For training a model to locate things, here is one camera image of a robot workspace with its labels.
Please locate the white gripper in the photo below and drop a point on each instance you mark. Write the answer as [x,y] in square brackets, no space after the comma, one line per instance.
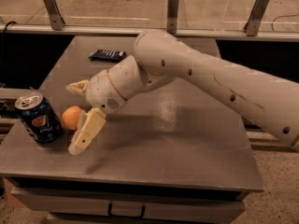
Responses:
[102,91]

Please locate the orange fruit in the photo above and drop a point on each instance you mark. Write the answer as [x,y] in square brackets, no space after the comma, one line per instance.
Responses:
[71,116]

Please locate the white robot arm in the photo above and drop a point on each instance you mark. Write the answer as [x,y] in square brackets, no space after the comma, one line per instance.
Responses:
[270,102]

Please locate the blue pepsi can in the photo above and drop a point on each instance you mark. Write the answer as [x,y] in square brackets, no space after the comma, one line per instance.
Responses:
[38,117]

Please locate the dark blue snack packet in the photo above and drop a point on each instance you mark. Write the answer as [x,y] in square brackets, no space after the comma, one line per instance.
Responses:
[106,55]

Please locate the grey cabinet drawer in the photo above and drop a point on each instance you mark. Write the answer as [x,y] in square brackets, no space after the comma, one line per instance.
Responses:
[89,207]

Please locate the left metal bracket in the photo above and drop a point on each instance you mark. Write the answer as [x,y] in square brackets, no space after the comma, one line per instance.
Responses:
[56,20]

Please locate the metal bracket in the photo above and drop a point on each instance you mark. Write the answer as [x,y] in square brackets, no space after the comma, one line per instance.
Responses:
[56,20]
[172,16]
[253,24]

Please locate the black drawer handle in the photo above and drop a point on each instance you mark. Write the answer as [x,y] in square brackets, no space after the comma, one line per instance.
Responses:
[123,209]

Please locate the middle metal bracket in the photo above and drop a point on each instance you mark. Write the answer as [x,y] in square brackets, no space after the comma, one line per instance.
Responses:
[172,16]

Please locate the metal rail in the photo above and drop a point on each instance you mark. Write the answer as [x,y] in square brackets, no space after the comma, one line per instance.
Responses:
[117,31]

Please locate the right metal bracket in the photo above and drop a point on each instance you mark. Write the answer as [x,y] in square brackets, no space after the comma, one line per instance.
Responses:
[253,24]

